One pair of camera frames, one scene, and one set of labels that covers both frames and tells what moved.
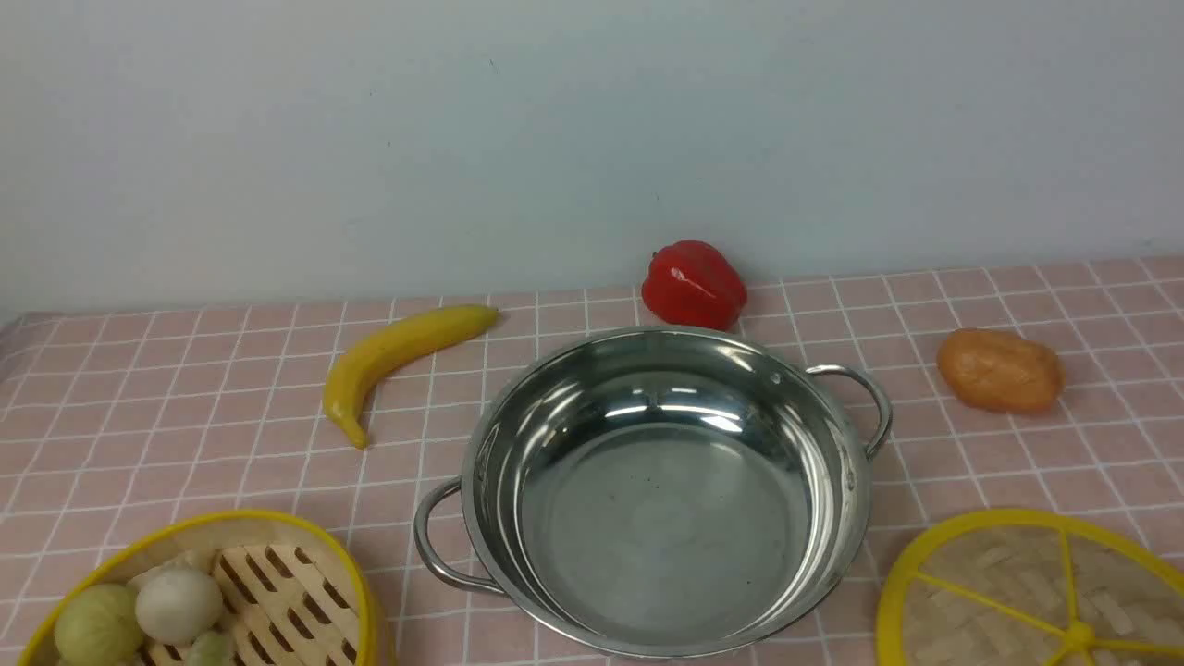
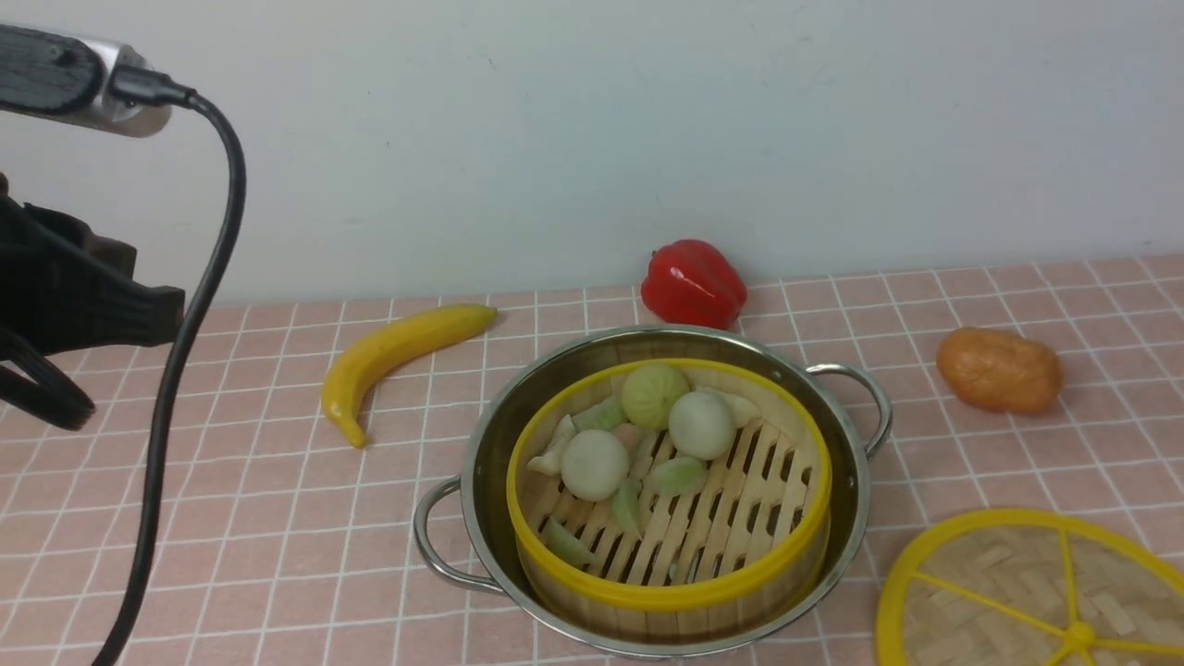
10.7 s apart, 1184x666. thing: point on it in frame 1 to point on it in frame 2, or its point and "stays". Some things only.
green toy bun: (99, 625) to (648, 392)
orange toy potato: (999, 371) stays
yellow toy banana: (369, 361) stays
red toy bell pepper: (693, 283) stays
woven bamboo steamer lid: (1032, 587) stays
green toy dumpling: (210, 649) to (680, 475)
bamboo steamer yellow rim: (293, 593) to (670, 499)
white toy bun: (178, 604) to (702, 424)
